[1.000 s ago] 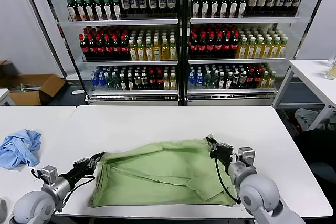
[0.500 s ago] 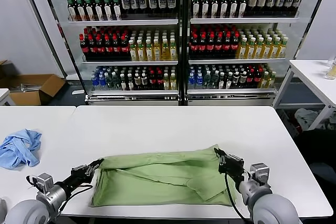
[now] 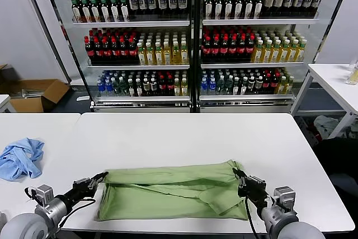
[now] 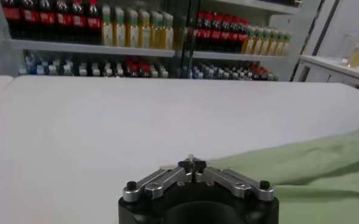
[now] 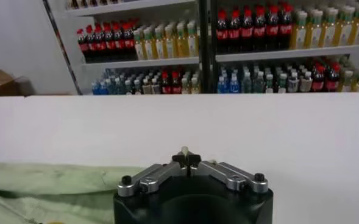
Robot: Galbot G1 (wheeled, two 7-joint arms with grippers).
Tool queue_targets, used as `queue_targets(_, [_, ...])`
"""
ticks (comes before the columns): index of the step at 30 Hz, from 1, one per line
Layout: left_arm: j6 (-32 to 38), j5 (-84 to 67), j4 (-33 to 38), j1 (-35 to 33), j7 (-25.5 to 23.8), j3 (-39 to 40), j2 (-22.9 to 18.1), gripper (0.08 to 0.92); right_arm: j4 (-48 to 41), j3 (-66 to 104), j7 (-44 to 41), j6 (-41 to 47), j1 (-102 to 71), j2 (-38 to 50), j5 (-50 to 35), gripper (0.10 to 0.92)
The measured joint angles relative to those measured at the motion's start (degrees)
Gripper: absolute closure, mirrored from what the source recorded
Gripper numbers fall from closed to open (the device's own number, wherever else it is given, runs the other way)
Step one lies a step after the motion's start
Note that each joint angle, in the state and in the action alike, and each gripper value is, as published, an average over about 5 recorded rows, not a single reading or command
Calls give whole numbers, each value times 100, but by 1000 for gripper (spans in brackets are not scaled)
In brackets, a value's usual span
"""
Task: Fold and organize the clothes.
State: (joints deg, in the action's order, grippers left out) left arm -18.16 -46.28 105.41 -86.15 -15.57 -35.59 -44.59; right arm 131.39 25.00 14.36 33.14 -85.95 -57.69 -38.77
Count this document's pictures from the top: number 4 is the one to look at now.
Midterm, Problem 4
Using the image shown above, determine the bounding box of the yellow drink bottle pale cap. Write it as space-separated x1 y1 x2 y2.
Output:
269 30 278 57
125 8 140 48
260 29 271 56
101 4 115 46
281 32 291 57
275 31 285 57
150 11 163 49
252 27 264 55
161 12 174 51
242 26 255 55
113 5 127 47
138 9 152 49

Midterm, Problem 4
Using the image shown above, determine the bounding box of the white side table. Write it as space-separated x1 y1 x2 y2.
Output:
292 54 359 94

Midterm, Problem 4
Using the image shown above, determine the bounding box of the white cooler shelf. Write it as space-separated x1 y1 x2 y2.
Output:
214 0 302 15
192 50 288 63
2 38 177 58

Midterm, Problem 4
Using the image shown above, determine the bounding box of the white beverage display cooler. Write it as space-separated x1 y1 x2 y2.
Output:
179 0 323 82
0 0 192 79

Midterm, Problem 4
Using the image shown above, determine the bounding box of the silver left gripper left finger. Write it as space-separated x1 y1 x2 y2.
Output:
122 158 194 203

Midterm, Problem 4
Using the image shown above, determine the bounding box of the light green polo shirt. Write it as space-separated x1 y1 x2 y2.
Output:
208 120 359 224

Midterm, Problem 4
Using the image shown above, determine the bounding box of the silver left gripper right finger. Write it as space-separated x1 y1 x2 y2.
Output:
193 158 276 203

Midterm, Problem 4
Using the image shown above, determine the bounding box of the clear bottle with yellow drink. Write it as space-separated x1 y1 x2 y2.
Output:
346 38 359 69

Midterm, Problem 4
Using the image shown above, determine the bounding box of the black-framed glass cooler door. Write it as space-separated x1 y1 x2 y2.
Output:
290 0 341 82

